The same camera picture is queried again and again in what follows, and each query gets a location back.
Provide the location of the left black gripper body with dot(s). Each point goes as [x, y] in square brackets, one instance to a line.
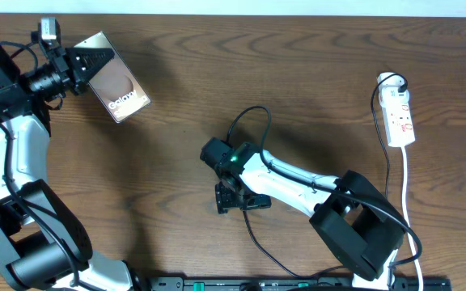
[55, 76]

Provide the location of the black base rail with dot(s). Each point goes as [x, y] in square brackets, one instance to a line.
[324, 283]

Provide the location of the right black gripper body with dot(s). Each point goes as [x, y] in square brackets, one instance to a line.
[227, 200]

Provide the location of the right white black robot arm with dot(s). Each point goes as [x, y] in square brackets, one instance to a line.
[362, 230]

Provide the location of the white power strip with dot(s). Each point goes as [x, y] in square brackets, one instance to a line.
[394, 100]

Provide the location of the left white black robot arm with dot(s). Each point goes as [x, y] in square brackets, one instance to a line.
[43, 245]

